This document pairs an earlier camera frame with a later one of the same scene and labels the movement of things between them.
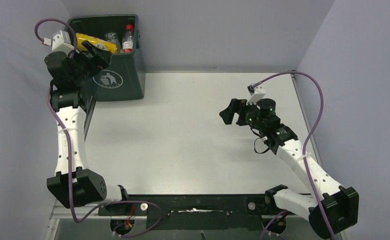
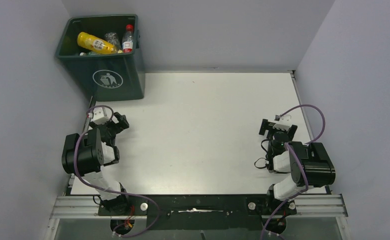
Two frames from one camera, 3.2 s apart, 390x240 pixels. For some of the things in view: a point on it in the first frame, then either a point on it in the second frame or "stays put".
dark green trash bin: x=122 y=79 stays put
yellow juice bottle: x=100 y=43 stays put
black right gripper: x=235 y=105 to x=268 y=125
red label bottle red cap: x=127 y=40 stays put
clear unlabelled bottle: x=111 y=36 stays put
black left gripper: x=101 y=59 to x=120 y=126
